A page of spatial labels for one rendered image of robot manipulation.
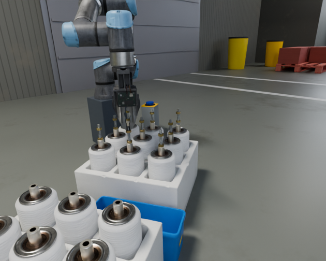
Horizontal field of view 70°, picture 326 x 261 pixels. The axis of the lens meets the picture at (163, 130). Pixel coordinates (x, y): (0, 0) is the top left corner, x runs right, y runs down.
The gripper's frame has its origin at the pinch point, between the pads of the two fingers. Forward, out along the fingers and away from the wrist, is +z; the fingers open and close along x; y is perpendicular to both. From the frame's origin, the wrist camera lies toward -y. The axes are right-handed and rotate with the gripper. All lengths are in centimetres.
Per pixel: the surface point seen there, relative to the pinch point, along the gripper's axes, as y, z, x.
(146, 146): -5.2, 10.8, 6.2
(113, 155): -2.3, 12.1, -6.5
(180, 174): 8.8, 16.3, 16.6
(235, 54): -448, 2, 246
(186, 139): -11.1, 11.9, 23.5
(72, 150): -60, 34, -36
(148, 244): 36.6, 16.2, 3.0
